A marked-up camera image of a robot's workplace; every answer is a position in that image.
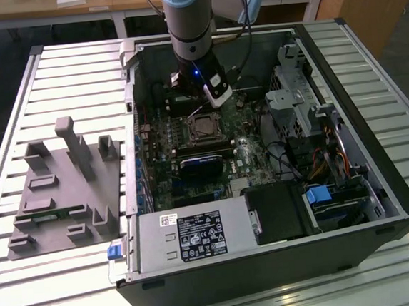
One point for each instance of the silver CPU chip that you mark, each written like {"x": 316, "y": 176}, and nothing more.
{"x": 204, "y": 127}

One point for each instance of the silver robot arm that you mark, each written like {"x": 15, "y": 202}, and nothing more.
{"x": 190, "y": 29}

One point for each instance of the CPU socket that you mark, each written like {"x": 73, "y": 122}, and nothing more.
{"x": 189, "y": 140}

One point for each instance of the black RAM slot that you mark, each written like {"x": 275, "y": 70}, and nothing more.
{"x": 204, "y": 144}
{"x": 204, "y": 152}
{"x": 204, "y": 147}

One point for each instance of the green motherboard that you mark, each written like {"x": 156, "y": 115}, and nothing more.
{"x": 252, "y": 145}

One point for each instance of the black graphics card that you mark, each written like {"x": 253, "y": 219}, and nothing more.
{"x": 200, "y": 167}

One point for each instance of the perforated metal drive cage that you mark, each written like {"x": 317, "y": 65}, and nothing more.
{"x": 282, "y": 105}

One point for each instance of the silver chipset heatsink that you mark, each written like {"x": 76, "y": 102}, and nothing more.
{"x": 239, "y": 185}

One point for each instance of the black plastic shroud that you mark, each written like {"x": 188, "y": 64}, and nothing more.
{"x": 277, "y": 211}

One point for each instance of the grey power supply unit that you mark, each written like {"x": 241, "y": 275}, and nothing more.
{"x": 155, "y": 243}

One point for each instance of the blue disk carrier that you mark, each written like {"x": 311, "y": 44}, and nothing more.
{"x": 319, "y": 196}

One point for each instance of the grey parts rack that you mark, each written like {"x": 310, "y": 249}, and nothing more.
{"x": 69, "y": 207}

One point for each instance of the wooden desk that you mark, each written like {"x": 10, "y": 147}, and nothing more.
{"x": 17, "y": 14}

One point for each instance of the blue plastic latch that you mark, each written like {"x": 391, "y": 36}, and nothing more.
{"x": 113, "y": 252}

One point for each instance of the wooden cabinet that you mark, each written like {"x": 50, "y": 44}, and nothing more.
{"x": 374, "y": 9}

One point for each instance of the green RAM stick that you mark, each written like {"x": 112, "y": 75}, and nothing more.
{"x": 45, "y": 217}

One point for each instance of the black and grey PC case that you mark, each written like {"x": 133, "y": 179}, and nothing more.
{"x": 238, "y": 289}

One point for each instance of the metal disk bay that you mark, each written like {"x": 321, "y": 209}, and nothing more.
{"x": 378, "y": 204}

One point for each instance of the small silver wrist camera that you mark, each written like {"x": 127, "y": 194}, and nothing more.
{"x": 174, "y": 81}

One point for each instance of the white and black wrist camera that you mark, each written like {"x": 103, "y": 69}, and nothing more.
{"x": 219, "y": 94}

